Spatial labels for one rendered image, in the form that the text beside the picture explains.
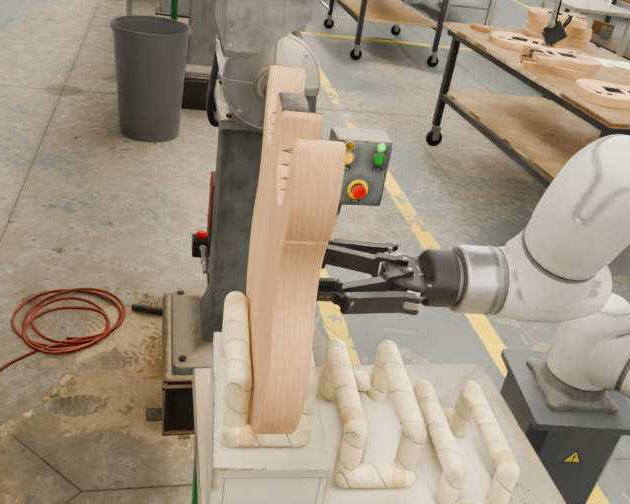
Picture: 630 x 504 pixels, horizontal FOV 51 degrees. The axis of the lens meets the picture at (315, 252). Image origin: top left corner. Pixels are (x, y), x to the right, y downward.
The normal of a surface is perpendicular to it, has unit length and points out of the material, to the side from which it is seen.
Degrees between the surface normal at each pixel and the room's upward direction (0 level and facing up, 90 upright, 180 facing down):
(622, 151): 29
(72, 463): 0
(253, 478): 90
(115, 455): 0
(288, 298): 78
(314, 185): 85
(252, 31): 90
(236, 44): 90
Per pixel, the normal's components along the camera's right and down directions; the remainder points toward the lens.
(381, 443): 0.14, -0.85
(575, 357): -0.72, 0.27
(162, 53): 0.49, 0.55
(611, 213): -0.26, 0.57
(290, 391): 0.13, 0.48
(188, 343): -0.27, -0.79
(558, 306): 0.09, 0.74
